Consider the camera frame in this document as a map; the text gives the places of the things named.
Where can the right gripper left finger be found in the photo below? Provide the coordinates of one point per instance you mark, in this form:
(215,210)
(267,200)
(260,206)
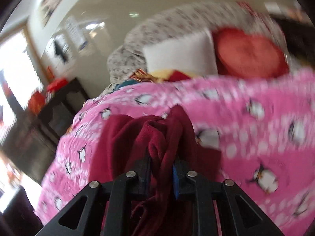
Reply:
(103,208)

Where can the dark red garment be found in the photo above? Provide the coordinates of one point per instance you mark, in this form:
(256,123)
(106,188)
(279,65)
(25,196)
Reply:
(125,140)

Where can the pink penguin blanket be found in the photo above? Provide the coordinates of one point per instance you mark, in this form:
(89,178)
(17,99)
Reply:
(264,130)

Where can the dark wooden side table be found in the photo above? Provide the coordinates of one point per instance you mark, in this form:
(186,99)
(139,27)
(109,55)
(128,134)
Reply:
(38,144)

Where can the red gift box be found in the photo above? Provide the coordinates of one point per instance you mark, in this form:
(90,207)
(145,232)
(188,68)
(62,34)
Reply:
(36,102)

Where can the red flat box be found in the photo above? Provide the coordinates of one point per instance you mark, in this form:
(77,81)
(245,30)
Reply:
(57,84)

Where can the yellow red patterned sheet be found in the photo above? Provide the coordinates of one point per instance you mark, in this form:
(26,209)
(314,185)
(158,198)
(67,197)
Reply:
(159,76)

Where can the white pillow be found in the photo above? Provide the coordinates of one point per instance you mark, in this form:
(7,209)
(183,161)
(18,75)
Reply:
(192,53)

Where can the red heart cushion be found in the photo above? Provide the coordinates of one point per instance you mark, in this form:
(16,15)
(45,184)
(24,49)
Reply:
(247,56)

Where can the floral fabric headboard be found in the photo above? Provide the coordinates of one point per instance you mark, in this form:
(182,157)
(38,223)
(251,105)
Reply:
(185,19)

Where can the wedding photo poster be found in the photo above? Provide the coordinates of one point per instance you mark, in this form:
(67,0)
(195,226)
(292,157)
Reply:
(46,9)

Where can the dark cloth on wall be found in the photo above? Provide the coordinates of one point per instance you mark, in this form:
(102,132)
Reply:
(61,48)

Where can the wall calendar poster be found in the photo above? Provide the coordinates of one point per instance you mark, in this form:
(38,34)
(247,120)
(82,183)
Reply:
(75,33)

